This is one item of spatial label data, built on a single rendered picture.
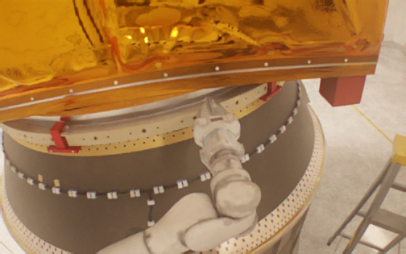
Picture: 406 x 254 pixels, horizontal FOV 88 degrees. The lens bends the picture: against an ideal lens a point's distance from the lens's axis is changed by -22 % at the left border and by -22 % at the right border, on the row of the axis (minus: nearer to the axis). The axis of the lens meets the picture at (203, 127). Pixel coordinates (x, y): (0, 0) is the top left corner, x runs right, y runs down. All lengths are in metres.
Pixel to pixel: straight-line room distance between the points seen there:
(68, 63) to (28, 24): 0.17
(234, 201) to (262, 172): 0.64
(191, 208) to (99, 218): 0.61
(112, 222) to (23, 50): 0.63
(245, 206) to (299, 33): 0.55
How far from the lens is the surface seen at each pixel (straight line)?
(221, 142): 0.51
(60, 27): 0.77
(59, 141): 0.88
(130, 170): 0.88
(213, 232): 0.39
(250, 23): 0.74
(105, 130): 0.80
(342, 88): 1.08
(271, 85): 0.98
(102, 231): 1.01
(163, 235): 0.42
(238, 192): 0.41
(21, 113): 1.00
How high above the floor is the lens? 2.13
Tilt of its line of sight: 35 degrees down
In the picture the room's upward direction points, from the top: 5 degrees counter-clockwise
